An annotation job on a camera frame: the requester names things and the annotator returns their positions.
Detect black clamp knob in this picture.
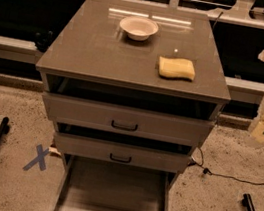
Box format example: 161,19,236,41
34,31,53,52

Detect grey middle drawer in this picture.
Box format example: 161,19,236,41
54,125,191,173

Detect yellow sponge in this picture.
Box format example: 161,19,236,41
158,57,196,80

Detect blue tape cross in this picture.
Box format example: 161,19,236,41
22,144,50,171

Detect grey top drawer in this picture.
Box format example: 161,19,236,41
43,78,215,147

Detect white bowl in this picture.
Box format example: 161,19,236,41
120,16,159,41

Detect grey bottom drawer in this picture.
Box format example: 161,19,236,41
48,156,170,211

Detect grey drawer cabinet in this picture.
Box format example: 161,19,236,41
9,0,245,211

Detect black power cable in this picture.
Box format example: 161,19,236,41
186,145,264,188

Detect black antenna rod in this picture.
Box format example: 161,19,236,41
212,12,224,31

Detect grey drawer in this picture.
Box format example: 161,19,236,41
54,125,191,173
43,78,215,147
48,156,170,211

